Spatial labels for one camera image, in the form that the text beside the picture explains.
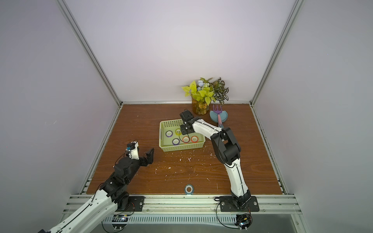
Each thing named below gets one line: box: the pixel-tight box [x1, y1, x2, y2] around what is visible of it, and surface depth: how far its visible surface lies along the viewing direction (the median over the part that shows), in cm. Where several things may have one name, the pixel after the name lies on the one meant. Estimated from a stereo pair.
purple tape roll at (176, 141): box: [171, 137, 181, 146], surface depth 98 cm
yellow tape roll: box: [174, 128, 182, 136], surface depth 104 cm
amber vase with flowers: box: [181, 77, 230, 116], surface depth 97 cm
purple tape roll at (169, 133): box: [165, 130, 173, 138], surface depth 102 cm
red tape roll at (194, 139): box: [190, 135, 199, 144], surface depth 99 cm
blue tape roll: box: [184, 183, 195, 196], surface depth 79 cm
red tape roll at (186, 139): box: [182, 135, 190, 144], surface depth 99 cm
